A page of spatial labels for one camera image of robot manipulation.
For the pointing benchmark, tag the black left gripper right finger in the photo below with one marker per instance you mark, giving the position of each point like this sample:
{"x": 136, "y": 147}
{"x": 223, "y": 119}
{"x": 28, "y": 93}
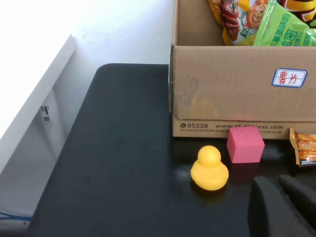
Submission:
{"x": 303, "y": 197}

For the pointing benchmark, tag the white side panel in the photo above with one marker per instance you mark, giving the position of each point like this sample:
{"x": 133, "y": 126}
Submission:
{"x": 29, "y": 118}

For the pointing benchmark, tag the green snack bag with text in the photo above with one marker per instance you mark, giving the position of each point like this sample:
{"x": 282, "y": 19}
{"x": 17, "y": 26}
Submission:
{"x": 281, "y": 29}

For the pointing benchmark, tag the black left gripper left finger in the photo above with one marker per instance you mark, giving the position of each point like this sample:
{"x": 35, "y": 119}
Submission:
{"x": 269, "y": 212}

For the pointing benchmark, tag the pink foam cube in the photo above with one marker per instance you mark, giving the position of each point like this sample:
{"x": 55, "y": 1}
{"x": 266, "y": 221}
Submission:
{"x": 244, "y": 145}

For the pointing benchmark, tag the yellow rubber duck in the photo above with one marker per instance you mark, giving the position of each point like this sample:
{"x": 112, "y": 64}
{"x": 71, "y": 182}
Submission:
{"x": 209, "y": 170}

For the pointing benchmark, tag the yellow fries snack bag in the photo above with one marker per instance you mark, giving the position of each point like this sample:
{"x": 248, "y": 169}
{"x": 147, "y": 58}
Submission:
{"x": 237, "y": 22}

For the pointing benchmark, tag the cardboard box marked F2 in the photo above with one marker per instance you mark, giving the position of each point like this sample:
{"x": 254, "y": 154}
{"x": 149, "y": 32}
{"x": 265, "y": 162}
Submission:
{"x": 222, "y": 86}

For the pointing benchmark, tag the small brown and orange snack packet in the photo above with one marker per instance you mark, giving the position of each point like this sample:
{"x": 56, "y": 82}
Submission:
{"x": 304, "y": 148}

